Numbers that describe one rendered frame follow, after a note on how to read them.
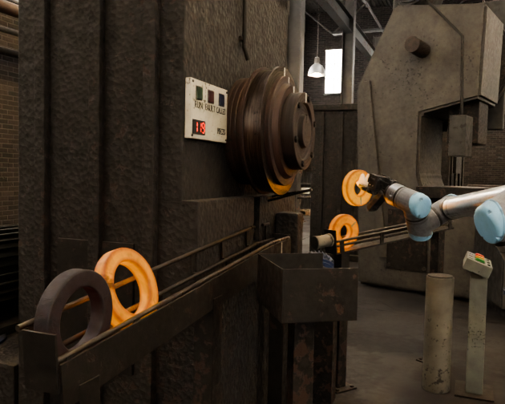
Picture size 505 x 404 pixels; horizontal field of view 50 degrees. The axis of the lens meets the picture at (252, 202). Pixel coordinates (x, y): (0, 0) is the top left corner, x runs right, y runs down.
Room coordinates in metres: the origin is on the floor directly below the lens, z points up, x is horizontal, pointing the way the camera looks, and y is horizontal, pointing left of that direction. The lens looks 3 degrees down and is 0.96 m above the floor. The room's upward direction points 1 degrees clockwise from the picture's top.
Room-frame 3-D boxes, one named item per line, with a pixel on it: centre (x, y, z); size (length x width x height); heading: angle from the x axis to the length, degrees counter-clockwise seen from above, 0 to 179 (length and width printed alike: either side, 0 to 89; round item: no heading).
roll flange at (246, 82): (2.05, 0.00, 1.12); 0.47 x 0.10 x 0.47; 158
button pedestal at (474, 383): (2.38, -1.01, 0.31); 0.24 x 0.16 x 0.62; 158
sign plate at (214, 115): (1.75, 0.15, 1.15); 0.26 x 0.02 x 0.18; 158
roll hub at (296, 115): (1.99, -0.17, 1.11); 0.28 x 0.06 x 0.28; 158
